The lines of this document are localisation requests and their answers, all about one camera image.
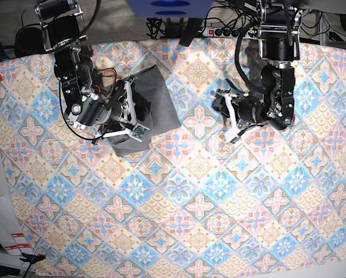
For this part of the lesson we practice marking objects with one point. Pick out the white power strip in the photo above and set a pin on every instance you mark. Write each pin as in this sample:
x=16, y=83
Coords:
x=228, y=32

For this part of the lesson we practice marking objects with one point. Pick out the patterned tile tablecloth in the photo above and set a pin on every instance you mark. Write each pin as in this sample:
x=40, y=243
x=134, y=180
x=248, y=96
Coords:
x=191, y=205

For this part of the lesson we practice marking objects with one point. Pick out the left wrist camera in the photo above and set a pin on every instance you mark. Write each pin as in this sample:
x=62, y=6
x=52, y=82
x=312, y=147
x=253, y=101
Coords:
x=232, y=135

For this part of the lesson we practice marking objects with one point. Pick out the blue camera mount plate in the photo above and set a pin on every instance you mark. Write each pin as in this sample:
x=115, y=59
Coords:
x=170, y=8

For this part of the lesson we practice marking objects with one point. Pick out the black round weight disc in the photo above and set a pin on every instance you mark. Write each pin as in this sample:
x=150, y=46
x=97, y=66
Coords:
x=28, y=41

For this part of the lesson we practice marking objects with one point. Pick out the blue orange clamp bottom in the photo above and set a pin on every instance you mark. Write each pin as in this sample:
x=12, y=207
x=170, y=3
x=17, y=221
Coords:
x=32, y=258

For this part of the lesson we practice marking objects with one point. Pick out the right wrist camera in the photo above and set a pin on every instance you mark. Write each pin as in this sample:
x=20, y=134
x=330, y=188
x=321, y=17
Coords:
x=138, y=132

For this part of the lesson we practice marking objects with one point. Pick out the black centre post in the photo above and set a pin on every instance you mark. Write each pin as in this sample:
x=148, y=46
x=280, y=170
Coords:
x=192, y=27

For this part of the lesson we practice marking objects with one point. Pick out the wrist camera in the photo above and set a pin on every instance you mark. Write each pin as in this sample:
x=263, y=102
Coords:
x=232, y=135
x=138, y=132

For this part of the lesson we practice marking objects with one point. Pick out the white box with labels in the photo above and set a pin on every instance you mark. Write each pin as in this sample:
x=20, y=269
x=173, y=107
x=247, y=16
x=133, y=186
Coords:
x=13, y=242

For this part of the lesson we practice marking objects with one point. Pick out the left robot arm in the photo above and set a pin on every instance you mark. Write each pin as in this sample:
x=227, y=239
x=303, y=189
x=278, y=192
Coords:
x=272, y=103

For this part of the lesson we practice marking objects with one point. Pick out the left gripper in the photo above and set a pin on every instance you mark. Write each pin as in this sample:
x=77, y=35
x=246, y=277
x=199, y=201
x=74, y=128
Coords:
x=244, y=112

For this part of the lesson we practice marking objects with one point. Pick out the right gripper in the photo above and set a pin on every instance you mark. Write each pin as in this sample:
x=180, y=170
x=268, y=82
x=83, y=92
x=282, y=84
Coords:
x=123, y=115

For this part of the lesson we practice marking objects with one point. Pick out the grey T-shirt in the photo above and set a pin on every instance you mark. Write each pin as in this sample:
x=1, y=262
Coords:
x=154, y=108

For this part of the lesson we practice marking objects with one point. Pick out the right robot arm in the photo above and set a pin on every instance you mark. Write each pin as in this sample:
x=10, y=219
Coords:
x=82, y=103

